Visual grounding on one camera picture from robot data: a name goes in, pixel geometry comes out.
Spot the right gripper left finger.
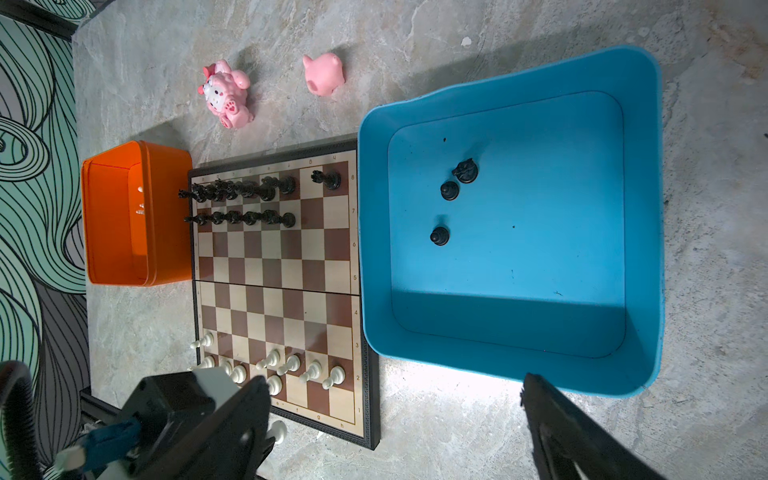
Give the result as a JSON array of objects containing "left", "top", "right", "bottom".
[{"left": 137, "top": 374, "right": 273, "bottom": 479}]

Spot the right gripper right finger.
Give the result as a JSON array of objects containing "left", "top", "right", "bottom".
[{"left": 521, "top": 373, "right": 662, "bottom": 479}]

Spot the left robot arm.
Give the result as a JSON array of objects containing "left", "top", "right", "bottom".
[{"left": 1, "top": 361, "right": 238, "bottom": 479}]

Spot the chess board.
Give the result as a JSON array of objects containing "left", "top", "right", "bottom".
[{"left": 187, "top": 138, "right": 381, "bottom": 449}]

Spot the blue plastic tray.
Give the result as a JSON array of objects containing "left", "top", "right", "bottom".
[{"left": 358, "top": 46, "right": 665, "bottom": 397}]

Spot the black pawn in tray lower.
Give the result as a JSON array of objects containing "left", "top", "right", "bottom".
[{"left": 429, "top": 226, "right": 450, "bottom": 246}]

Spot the black pawn in tray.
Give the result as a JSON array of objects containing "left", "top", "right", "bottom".
[
  {"left": 440, "top": 181, "right": 460, "bottom": 201},
  {"left": 429, "top": 226, "right": 450, "bottom": 246}
]

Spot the orange plastic tray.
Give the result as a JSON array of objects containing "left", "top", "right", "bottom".
[{"left": 81, "top": 141, "right": 192, "bottom": 287}]

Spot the black rook alone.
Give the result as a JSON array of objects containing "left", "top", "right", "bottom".
[{"left": 311, "top": 170, "right": 342, "bottom": 190}]

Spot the black knight in tray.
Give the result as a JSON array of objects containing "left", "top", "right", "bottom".
[{"left": 452, "top": 158, "right": 479, "bottom": 184}]

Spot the pink kitty toy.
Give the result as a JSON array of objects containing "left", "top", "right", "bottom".
[{"left": 198, "top": 60, "right": 254, "bottom": 129}]

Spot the pink pig toy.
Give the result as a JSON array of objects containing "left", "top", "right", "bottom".
[{"left": 302, "top": 52, "right": 345, "bottom": 97}]

